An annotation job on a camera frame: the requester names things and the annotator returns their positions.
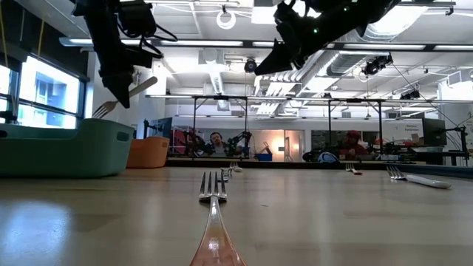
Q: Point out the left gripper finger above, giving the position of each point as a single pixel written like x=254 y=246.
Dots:
x=120 y=86

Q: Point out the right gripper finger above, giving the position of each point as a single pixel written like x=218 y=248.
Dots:
x=277 y=61

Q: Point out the black background robot arm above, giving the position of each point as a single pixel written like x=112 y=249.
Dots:
x=240 y=142

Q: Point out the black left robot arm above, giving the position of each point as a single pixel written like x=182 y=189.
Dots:
x=92 y=6

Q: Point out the black rig beam with lights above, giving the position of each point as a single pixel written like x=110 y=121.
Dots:
x=247 y=43

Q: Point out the small monitor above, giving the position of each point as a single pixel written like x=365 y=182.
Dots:
x=162 y=127

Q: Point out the window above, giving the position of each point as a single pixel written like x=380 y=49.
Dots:
x=48 y=96

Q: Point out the orange plastic bin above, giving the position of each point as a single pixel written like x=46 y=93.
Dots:
x=149 y=153

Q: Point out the teal plastic bin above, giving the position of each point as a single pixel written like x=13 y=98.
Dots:
x=66 y=155

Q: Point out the blue box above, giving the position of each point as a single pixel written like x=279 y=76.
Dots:
x=265 y=157

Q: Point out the person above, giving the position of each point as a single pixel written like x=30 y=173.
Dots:
x=218 y=146
x=353 y=147

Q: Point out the blue and white helmet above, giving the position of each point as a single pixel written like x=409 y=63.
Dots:
x=328 y=158

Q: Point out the dark monitor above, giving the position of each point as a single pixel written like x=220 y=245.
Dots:
x=434 y=132

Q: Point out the black overhead camera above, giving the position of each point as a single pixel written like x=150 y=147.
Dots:
x=250 y=66

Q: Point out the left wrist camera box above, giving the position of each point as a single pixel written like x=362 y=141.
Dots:
x=136 y=18

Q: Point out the black station frame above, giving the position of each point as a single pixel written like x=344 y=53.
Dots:
x=221 y=97
x=354 y=100

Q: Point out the black hanging camera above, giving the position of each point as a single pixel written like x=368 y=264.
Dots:
x=410 y=95
x=375 y=66

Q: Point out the black aluminium table frame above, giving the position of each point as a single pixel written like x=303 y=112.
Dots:
x=295 y=163

